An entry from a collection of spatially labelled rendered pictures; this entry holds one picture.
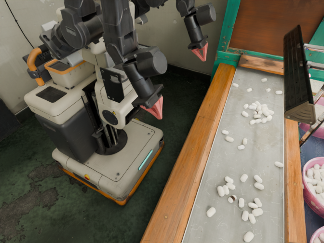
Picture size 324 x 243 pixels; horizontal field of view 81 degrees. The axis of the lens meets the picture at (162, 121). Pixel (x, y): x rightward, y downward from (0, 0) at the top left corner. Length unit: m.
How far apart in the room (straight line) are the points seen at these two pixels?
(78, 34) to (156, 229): 0.62
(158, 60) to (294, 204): 0.67
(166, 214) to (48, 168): 1.38
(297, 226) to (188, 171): 0.39
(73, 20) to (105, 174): 1.01
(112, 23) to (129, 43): 0.06
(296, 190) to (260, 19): 0.93
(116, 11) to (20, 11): 1.80
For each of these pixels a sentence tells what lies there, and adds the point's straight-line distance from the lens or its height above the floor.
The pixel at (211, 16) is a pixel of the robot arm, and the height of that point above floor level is 1.19.
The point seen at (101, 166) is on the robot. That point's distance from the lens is 1.41.
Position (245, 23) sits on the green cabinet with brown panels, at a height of 1.03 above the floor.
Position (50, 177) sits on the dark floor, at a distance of 1.87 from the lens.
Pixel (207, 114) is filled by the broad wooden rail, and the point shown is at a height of 0.76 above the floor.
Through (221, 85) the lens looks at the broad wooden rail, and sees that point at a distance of 1.22.
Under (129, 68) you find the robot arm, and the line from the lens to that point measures 0.54.
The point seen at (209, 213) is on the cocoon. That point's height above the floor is 0.76.
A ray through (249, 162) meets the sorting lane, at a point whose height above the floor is 0.74.
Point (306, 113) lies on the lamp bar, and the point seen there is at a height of 1.08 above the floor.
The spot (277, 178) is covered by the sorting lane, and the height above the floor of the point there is 0.74.
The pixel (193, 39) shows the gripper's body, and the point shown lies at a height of 1.09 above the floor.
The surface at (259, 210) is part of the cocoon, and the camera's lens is 0.79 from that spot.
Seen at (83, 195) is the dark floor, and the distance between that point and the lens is 1.67.
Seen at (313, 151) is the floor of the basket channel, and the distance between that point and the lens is 1.19.
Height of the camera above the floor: 1.44
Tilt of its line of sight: 46 degrees down
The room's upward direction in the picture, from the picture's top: straight up
